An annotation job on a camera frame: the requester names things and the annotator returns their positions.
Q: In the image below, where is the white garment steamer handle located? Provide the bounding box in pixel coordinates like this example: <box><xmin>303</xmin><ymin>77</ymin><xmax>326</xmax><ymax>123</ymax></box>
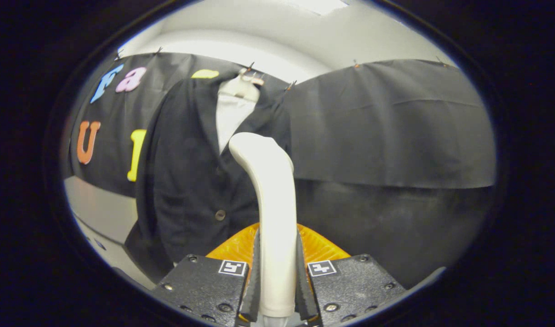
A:
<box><xmin>229</xmin><ymin>132</ymin><xmax>298</xmax><ymax>318</ymax></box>

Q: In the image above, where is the row of black cloth clips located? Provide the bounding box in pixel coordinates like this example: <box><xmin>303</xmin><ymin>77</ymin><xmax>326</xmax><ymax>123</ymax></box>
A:
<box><xmin>114</xmin><ymin>45</ymin><xmax>446</xmax><ymax>92</ymax></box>

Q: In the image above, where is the grey cabinet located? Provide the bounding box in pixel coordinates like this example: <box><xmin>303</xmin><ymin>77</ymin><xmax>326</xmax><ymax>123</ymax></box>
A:
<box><xmin>63</xmin><ymin>176</ymin><xmax>157</xmax><ymax>291</ymax></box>

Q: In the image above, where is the white mannequin torso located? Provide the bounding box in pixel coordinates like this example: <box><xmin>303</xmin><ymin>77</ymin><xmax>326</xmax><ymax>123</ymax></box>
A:
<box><xmin>216</xmin><ymin>73</ymin><xmax>260</xmax><ymax>155</ymax></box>

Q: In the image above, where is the black blazer jacket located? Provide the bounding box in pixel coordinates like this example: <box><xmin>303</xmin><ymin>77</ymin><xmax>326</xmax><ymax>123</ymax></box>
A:
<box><xmin>125</xmin><ymin>73</ymin><xmax>296</xmax><ymax>284</ymax></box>

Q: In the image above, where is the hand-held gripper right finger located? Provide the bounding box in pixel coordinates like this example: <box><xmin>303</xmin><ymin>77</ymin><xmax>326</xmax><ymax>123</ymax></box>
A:
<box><xmin>297</xmin><ymin>223</ymin><xmax>407</xmax><ymax>327</ymax></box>

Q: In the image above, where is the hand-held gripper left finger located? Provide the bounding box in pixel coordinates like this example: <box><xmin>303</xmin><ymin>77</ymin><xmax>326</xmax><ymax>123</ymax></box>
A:
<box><xmin>150</xmin><ymin>223</ymin><xmax>261</xmax><ymax>327</ymax></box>

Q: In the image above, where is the black backdrop cloth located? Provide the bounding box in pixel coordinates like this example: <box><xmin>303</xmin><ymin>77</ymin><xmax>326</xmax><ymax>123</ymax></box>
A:
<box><xmin>68</xmin><ymin>52</ymin><xmax>497</xmax><ymax>291</ymax></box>

